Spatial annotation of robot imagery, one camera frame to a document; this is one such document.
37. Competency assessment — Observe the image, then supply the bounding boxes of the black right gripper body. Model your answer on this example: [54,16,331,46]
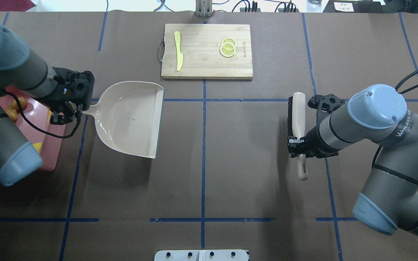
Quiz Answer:
[297,94,345,158]

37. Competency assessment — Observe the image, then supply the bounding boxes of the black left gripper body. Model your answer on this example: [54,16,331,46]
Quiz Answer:
[48,67,95,117]

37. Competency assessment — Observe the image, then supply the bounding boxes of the wooden hand brush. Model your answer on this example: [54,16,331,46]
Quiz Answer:
[287,92,309,181]

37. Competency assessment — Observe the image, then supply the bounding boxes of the beige plastic dustpan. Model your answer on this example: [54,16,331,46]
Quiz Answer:
[83,81,164,159]

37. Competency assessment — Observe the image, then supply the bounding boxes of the yellow toy corn cob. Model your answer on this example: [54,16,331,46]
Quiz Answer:
[33,142,42,154]

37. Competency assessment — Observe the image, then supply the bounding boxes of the tan toy ginger root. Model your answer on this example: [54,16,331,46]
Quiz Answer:
[10,96,28,111]

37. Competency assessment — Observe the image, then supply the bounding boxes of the yellow toy potato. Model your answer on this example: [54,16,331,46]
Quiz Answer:
[5,108,18,122]

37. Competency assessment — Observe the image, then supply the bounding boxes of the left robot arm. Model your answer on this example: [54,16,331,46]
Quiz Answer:
[0,23,95,186]

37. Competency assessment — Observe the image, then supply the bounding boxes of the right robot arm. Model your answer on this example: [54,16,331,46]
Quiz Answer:
[288,84,418,236]

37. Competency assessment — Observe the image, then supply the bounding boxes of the pink plastic bin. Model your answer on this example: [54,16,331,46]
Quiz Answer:
[0,86,66,172]

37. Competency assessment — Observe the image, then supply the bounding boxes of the yellow plastic knife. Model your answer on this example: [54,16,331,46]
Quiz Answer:
[174,31,184,72]

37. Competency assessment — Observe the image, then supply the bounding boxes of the lower lemon slice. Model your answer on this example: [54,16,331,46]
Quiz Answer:
[219,42,237,58]

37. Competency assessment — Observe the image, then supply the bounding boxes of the magenta cloth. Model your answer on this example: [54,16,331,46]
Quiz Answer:
[0,0,36,12]

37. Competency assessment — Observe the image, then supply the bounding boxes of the bamboo cutting board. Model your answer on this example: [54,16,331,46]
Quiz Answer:
[161,24,254,80]

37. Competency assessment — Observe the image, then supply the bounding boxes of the black electronics box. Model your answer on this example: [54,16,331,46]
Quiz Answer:
[322,0,387,13]

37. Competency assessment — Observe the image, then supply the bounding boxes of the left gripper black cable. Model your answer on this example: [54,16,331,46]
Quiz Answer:
[6,91,83,140]

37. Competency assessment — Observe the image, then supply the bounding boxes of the aluminium frame post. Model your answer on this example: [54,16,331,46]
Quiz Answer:
[195,0,213,17]

